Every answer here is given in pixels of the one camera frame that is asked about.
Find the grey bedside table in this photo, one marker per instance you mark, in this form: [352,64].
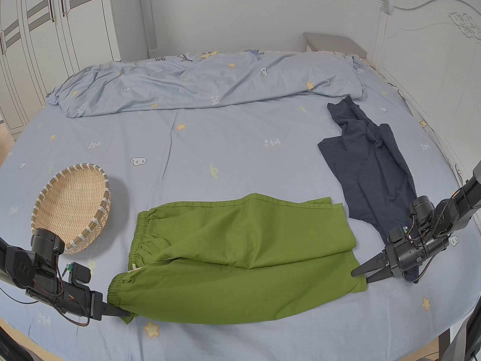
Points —
[330,41]

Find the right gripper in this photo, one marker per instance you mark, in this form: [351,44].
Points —
[409,258]

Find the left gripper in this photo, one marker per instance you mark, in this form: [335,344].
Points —
[77,299]

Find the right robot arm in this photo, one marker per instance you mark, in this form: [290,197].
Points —
[460,209]

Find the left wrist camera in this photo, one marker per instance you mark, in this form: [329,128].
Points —
[79,273]

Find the bed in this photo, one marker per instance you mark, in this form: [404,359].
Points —
[233,152]

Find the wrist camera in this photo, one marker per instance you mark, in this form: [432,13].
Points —
[397,236]
[79,273]

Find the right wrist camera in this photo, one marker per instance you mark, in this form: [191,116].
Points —
[397,236]

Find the round woven basket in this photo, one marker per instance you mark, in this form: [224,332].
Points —
[71,209]

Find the green shorts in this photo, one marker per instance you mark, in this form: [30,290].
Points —
[240,246]

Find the dark blue garment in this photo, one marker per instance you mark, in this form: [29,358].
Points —
[372,171]

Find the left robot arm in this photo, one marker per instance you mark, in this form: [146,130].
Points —
[18,265]

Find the pale blue quilt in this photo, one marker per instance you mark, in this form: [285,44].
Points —
[195,85]

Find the white wardrobe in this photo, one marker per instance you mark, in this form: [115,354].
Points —
[45,43]

